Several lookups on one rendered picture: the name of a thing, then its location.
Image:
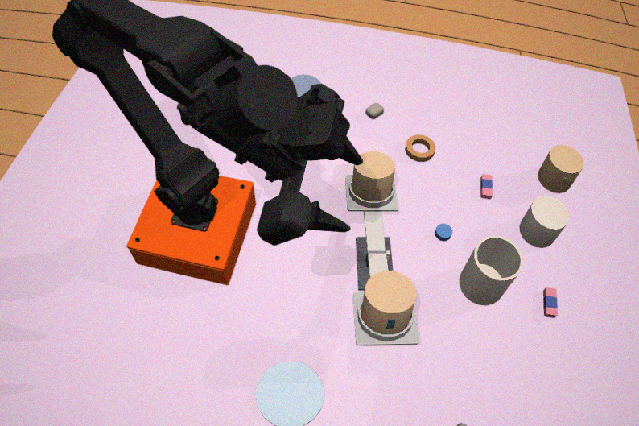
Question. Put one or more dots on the orange ring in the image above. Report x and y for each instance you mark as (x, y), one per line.
(420, 156)

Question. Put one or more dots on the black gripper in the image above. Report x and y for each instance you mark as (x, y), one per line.
(289, 215)

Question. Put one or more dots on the small grey balance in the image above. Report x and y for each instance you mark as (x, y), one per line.
(374, 256)

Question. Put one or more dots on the dark grey cylinder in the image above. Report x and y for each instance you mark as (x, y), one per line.
(303, 83)

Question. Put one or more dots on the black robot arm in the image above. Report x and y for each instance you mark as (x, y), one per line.
(221, 92)

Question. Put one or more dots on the pink and blue eraser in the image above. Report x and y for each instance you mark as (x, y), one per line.
(486, 186)
(550, 302)

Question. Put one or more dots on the grey cylinder with beige top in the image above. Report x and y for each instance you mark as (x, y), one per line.
(544, 221)

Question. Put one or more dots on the grey open cylinder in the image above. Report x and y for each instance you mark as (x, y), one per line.
(493, 265)

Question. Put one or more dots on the blue round disc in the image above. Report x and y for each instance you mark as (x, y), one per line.
(443, 232)

